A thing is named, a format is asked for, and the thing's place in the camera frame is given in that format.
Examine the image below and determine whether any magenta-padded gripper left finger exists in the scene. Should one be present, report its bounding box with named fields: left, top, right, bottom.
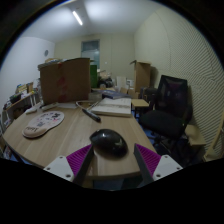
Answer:
left=43, top=143, right=96, bottom=188

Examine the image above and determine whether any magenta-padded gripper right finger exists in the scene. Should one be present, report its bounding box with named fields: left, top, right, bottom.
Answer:
left=133, top=142, right=184, bottom=188

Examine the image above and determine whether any black computer mouse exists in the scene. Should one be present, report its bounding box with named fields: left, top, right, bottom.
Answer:
left=89, top=128, right=129, bottom=159

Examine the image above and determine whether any beige printed mouse pad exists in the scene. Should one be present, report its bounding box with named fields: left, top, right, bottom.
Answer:
left=21, top=110, right=65, bottom=139

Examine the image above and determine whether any wooden seat stool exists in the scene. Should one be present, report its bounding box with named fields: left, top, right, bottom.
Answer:
left=184, top=123, right=208, bottom=148

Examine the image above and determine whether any black office chair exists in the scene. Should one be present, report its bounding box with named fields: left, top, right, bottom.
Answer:
left=138, top=74, right=193, bottom=158

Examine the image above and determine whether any black marker pen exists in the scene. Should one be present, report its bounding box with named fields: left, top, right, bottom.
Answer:
left=81, top=108, right=102, bottom=123

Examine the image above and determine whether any white remote control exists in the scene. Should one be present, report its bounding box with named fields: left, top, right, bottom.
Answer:
left=41, top=102, right=60, bottom=112

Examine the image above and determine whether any small wooden side table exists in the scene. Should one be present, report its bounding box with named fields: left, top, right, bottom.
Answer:
left=130, top=98, right=150, bottom=118

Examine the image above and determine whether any white open book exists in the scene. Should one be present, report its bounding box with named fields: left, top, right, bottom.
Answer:
left=90, top=97, right=133, bottom=118

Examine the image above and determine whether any cluttered shelf unit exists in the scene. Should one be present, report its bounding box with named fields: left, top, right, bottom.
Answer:
left=1, top=81, right=40, bottom=125

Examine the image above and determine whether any large brown cardboard box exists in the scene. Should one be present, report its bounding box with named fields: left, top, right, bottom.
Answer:
left=37, top=57, right=93, bottom=105

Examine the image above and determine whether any dark blue book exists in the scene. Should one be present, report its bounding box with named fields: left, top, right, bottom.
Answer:
left=101, top=89, right=130, bottom=100

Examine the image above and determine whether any tall open cardboard box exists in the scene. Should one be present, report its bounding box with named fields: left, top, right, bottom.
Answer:
left=129, top=59, right=152, bottom=94

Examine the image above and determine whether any green box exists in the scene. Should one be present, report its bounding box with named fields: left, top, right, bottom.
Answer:
left=89, top=64, right=99, bottom=89

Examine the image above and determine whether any grey door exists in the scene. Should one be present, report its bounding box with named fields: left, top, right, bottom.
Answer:
left=80, top=39, right=101, bottom=70

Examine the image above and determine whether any ceiling tube light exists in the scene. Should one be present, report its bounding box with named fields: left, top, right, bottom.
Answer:
left=71, top=9, right=84, bottom=27

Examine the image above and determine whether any light wooden chair frame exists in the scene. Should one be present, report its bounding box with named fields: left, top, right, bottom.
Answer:
left=203, top=111, right=224, bottom=163

